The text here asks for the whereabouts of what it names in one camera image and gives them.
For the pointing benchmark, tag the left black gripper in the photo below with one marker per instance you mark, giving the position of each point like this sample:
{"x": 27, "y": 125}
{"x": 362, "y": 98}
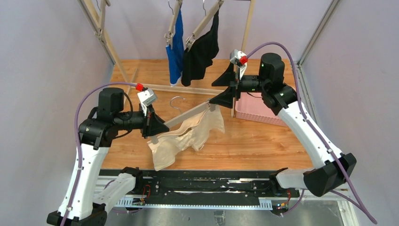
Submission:
{"x": 147, "y": 121}

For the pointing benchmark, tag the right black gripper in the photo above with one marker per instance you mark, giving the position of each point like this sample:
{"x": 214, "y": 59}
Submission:
{"x": 235, "y": 86}

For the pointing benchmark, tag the beige hanger with cream underwear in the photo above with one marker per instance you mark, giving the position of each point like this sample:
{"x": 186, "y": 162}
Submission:
{"x": 190, "y": 113}

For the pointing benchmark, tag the cream underwear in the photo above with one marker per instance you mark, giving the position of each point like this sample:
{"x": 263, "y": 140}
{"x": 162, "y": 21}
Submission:
{"x": 193, "y": 132}

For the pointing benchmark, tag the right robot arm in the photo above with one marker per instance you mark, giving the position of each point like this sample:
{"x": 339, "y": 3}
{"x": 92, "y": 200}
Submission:
{"x": 331, "y": 168}

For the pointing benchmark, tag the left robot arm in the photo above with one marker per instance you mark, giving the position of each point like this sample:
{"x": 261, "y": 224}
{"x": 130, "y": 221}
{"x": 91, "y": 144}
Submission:
{"x": 94, "y": 137}

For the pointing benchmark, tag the black underwear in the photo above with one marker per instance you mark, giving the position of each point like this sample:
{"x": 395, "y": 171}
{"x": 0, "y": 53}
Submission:
{"x": 200, "y": 56}

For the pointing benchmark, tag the blue underwear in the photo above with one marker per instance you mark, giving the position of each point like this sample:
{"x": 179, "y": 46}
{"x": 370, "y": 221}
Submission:
{"x": 175, "y": 52}

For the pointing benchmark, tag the beige hanger with black underwear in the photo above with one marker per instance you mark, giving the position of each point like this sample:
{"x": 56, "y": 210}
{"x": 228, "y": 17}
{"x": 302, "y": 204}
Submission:
{"x": 206, "y": 19}

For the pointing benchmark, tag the beige hanger with blue underwear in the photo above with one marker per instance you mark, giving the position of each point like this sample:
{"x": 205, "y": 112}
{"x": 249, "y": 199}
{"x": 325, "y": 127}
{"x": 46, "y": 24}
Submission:
{"x": 171, "y": 29}

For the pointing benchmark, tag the empty beige clip hanger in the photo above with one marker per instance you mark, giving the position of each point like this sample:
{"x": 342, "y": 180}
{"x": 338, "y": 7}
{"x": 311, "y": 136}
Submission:
{"x": 101, "y": 19}

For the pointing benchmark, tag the pink plastic basket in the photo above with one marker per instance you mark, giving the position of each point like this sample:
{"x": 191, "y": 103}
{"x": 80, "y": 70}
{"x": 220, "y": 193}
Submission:
{"x": 250, "y": 107}

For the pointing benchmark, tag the wooden clothes rack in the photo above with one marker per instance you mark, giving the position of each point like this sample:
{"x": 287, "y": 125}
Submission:
{"x": 92, "y": 16}

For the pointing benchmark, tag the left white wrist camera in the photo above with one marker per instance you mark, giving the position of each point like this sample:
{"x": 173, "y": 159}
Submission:
{"x": 147, "y": 97}

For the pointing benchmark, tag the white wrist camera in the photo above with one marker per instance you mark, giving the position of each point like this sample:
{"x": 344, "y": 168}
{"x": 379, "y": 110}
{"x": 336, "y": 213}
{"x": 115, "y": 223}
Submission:
{"x": 147, "y": 97}
{"x": 238, "y": 57}

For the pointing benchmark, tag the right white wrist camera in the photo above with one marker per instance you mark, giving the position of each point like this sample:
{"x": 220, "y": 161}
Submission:
{"x": 238, "y": 57}

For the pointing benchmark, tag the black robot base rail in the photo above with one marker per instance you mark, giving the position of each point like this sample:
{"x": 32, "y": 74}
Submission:
{"x": 188, "y": 189}

